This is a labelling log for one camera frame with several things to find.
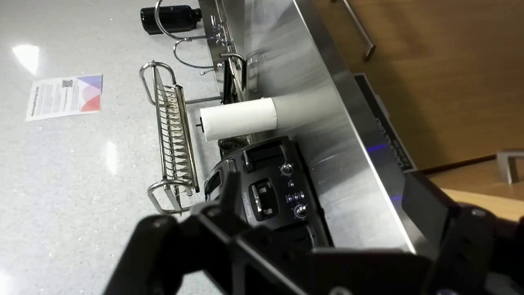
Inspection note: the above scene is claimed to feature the chrome wire dish rack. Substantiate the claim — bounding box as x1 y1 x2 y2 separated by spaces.
139 60 224 216

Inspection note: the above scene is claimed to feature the black toaster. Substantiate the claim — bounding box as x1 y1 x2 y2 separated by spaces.
203 136 334 250

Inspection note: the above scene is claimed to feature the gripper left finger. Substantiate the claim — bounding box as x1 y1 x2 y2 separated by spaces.
102 170 314 295

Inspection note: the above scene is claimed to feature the wooden cabinet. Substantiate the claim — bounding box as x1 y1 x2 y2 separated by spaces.
305 0 524 222

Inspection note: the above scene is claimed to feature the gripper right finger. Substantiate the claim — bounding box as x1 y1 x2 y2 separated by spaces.
401 171 524 295

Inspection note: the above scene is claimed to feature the tall chrome tap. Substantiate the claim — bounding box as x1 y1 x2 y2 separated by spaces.
154 0 235 46

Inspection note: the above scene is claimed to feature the wooden cabinet door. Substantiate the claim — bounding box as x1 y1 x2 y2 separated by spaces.
424 156 524 222
305 0 524 170

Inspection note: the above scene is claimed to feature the small chrome tap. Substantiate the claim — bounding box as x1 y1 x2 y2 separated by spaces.
173 38 225 76

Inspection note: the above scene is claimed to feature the black bottle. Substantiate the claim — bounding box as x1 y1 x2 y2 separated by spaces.
140 5 203 36

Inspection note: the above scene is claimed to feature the printed paper leaflet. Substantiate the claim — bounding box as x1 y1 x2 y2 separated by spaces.
25 74 103 122

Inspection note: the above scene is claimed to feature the silver bar door handle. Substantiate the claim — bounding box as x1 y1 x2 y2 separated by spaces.
331 0 377 62
496 150 524 185

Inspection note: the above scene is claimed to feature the white paper towel roll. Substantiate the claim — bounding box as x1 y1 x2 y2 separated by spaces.
196 97 278 142

